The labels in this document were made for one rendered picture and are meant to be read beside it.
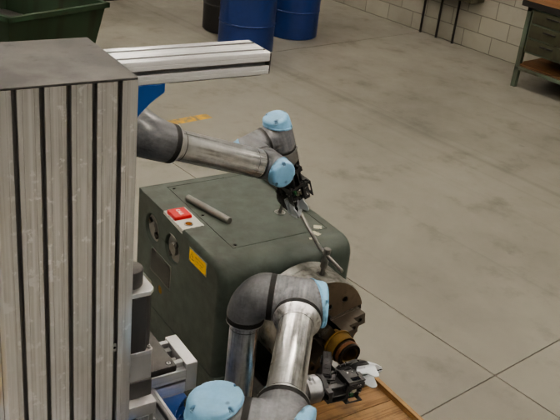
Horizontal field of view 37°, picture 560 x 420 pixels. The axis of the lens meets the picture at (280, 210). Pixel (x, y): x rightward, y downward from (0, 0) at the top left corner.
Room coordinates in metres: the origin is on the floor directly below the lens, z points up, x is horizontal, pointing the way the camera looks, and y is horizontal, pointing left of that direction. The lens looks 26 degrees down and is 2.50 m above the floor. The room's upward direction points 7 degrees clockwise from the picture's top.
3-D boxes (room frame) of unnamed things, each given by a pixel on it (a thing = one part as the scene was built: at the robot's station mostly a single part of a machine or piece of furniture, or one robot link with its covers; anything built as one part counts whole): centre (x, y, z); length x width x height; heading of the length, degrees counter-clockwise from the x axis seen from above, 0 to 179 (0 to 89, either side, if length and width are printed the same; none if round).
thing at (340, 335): (2.02, -0.22, 1.08); 0.09 x 0.09 x 0.09; 36
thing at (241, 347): (1.78, 0.06, 1.19); 0.12 x 0.11 x 0.49; 177
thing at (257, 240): (2.45, 0.12, 1.06); 0.59 x 0.48 x 0.39; 35
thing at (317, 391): (1.81, -0.14, 1.08); 0.08 x 0.05 x 0.08; 30
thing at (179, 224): (2.36, 0.30, 1.23); 0.13 x 0.08 x 0.06; 35
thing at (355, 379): (1.84, -0.21, 1.08); 0.12 x 0.09 x 0.08; 120
